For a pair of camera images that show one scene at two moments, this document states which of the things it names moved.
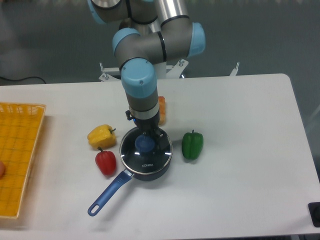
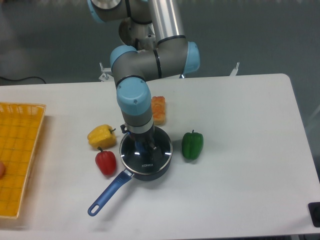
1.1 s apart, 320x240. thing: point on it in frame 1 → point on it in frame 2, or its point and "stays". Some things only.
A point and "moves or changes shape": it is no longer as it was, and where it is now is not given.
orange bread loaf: (162, 110) stays
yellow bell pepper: (102, 136) stays
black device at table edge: (314, 210) stays
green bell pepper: (192, 144) stays
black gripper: (150, 125) → (145, 139)
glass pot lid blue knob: (145, 143) moves or changes shape
